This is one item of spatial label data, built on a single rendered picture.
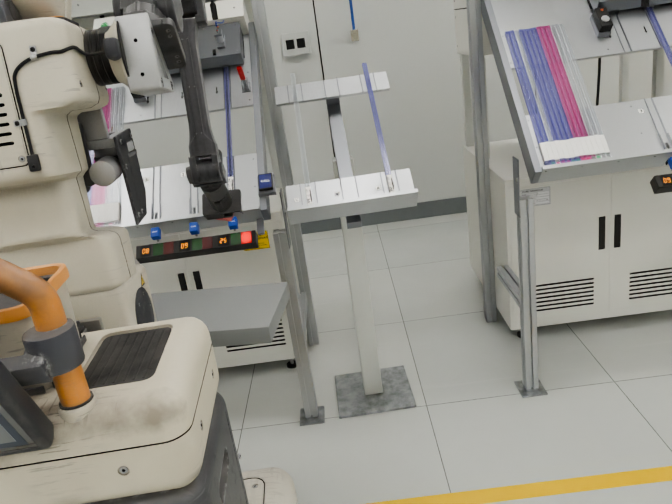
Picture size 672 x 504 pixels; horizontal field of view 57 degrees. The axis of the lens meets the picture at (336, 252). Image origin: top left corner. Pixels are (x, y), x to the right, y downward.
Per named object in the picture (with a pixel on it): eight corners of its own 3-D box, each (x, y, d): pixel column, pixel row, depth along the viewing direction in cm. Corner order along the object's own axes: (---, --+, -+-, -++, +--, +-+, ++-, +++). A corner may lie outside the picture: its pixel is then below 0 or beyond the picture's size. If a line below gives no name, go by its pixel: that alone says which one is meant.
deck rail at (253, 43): (271, 219, 178) (267, 209, 172) (264, 220, 178) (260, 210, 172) (257, 35, 208) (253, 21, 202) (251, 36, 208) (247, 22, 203)
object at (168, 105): (256, 114, 194) (253, 103, 189) (51, 143, 196) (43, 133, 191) (251, 35, 208) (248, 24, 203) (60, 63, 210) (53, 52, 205)
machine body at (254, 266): (308, 372, 226) (280, 211, 205) (121, 396, 228) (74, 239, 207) (311, 299, 287) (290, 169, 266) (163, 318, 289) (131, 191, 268)
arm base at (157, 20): (94, 34, 94) (172, 22, 94) (98, 2, 99) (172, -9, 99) (114, 77, 101) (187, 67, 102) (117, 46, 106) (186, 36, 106)
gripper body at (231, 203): (203, 197, 163) (195, 183, 157) (241, 192, 163) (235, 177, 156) (204, 218, 161) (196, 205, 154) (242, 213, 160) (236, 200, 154)
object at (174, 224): (264, 220, 178) (259, 208, 171) (40, 251, 179) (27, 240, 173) (263, 216, 178) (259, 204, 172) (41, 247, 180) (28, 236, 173)
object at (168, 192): (262, 212, 176) (260, 207, 173) (36, 243, 178) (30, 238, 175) (258, 157, 184) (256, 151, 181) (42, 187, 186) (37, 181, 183)
